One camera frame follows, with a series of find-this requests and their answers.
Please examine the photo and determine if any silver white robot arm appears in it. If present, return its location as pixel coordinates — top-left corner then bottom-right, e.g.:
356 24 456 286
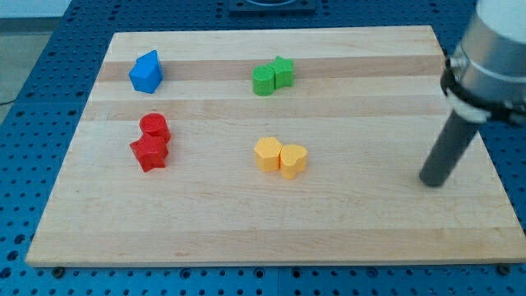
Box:
441 0 525 125

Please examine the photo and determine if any yellow heart block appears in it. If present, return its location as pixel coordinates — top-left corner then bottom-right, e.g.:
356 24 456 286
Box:
279 145 308 179

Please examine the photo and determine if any yellow hexagon block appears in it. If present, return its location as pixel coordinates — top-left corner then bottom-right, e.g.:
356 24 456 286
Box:
254 136 283 172

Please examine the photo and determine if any light wooden board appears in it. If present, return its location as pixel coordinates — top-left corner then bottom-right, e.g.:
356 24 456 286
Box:
26 25 525 267

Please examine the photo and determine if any green cylinder block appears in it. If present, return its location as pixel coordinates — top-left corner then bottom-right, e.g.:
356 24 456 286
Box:
251 65 275 96

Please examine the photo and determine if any green star block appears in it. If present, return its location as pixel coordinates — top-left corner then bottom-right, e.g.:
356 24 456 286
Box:
268 56 294 89

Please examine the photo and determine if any red star block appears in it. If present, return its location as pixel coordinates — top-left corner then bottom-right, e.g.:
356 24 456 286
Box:
130 133 168 173

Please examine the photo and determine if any red cylinder block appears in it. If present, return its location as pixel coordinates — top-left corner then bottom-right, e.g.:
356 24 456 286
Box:
139 113 171 143

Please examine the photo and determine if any blue pentagon block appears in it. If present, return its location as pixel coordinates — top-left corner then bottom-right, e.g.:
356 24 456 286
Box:
129 63 163 94

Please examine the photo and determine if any blue cube block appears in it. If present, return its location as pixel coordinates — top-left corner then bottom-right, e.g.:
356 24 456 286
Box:
136 50 159 67

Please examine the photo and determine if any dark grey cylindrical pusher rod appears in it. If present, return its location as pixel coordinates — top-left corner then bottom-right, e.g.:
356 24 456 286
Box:
419 111 481 187

